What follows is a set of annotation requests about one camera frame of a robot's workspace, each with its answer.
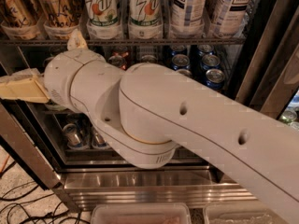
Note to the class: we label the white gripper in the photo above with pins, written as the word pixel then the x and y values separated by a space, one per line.
pixel 58 75

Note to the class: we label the orange lacroix can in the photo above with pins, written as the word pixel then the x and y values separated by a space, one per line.
pixel 62 17
pixel 21 15

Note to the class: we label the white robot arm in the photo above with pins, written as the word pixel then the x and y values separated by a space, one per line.
pixel 148 110

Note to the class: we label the left 7UP can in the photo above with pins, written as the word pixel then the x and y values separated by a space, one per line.
pixel 104 18

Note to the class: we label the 7up can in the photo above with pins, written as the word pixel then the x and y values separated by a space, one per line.
pixel 104 18
pixel 145 18

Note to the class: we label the left silver blue can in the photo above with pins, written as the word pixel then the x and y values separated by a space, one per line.
pixel 72 135

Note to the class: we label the silver blue can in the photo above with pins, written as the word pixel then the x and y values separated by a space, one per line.
pixel 72 135
pixel 98 141

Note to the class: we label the middle silver blue can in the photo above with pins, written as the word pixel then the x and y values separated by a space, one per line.
pixel 98 141

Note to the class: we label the right 7UP can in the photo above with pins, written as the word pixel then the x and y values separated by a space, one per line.
pixel 145 18

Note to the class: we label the front left Pepsi can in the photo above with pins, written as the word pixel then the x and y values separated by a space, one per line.
pixel 185 72

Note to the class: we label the pepsi can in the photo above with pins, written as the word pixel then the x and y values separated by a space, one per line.
pixel 185 72
pixel 214 79

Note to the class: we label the front right Pepsi can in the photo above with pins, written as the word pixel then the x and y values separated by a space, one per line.
pixel 214 79

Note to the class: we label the steel fridge cabinet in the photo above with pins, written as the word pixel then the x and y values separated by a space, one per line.
pixel 85 177

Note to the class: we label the glass fridge door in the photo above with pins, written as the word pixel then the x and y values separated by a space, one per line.
pixel 270 58

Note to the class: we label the left Teas Tea bottle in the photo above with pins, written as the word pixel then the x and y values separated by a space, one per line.
pixel 186 18

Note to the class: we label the teas tea bottle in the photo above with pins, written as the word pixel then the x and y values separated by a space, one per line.
pixel 225 16
pixel 186 18

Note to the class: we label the left clear plastic bin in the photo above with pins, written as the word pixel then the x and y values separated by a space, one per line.
pixel 141 213

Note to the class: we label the clear plastic bin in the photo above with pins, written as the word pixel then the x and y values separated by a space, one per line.
pixel 244 212
pixel 141 213

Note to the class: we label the right Teas Tea bottle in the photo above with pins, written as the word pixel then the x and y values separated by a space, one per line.
pixel 225 16

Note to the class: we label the right clear plastic bin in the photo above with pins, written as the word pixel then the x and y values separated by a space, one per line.
pixel 244 212

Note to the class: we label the top wire shelf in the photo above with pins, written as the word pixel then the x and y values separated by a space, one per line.
pixel 126 42

